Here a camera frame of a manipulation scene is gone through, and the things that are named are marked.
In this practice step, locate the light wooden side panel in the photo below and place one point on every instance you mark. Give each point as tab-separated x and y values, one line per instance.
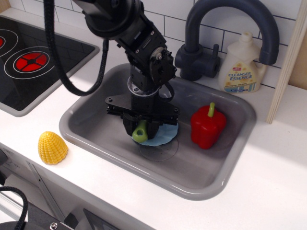
289	60

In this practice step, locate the cream cleanser essence bottle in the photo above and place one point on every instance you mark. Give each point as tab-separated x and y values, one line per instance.
239	72

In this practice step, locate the yellow toy corn piece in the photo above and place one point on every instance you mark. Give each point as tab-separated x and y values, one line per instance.
51	148

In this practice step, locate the black toy stove top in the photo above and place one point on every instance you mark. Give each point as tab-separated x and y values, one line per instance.
27	73

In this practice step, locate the light blue toy plate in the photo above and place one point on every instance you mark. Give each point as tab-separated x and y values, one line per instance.
164	135

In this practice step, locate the grey spatula green handle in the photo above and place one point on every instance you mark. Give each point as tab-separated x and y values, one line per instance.
140	133

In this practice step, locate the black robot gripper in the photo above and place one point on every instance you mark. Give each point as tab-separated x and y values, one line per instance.
154	109

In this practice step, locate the red toy bell pepper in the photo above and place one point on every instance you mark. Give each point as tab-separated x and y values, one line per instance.
206	126

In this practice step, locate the grey toy sink basin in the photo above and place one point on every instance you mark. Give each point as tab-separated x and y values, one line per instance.
179	166

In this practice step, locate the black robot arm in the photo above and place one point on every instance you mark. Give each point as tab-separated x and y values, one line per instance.
151	64

